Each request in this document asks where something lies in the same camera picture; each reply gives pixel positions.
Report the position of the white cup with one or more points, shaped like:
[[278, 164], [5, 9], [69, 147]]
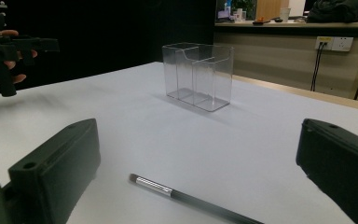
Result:
[[285, 15]]

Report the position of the wooden panel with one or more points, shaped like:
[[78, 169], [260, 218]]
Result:
[[270, 8]]

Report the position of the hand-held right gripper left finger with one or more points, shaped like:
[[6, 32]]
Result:
[[59, 168]]

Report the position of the white wall outlet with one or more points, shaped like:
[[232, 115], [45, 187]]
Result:
[[335, 43]]

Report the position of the clear acrylic organizer box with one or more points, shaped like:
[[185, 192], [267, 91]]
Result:
[[199, 77]]

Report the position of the white table cover sheet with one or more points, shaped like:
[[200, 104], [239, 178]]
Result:
[[155, 137]]

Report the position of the long counter shelf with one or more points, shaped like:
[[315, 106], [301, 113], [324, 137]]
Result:
[[292, 26]]

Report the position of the dark cloth bundle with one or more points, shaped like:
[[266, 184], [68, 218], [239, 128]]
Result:
[[338, 11]]

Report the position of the black makeup brush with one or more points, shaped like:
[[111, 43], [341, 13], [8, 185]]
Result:
[[192, 199]]

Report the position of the green plant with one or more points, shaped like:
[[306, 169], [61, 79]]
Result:
[[244, 5]]

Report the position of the black curtain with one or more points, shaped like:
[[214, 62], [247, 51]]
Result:
[[105, 31]]

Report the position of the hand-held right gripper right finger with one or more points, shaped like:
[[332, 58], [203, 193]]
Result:
[[341, 168]]

